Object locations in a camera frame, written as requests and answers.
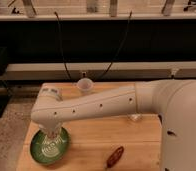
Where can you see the small clear glass object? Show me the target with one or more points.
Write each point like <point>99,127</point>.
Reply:
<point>135,117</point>

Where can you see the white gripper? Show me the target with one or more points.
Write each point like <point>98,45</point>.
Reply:
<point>51,130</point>

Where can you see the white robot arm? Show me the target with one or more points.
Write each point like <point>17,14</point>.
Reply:
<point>173,100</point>

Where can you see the brown sausage-shaped object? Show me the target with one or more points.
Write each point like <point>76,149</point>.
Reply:
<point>114,157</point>

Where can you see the clear plastic cup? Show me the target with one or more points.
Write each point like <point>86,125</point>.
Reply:
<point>84,85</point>

